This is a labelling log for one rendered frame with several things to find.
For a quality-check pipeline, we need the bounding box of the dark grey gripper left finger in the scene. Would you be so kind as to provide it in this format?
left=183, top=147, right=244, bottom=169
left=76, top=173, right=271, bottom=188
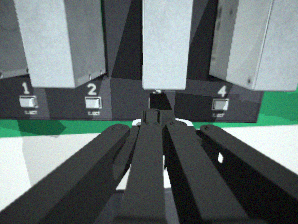
left=0, top=93, right=168, bottom=224

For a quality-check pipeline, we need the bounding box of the green bench mat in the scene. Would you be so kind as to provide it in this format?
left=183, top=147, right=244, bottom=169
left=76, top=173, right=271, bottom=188
left=0, top=85, right=298, bottom=138

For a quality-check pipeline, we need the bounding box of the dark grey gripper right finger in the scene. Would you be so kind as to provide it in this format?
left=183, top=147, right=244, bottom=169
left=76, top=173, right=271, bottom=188
left=158, top=93, right=298, bottom=224

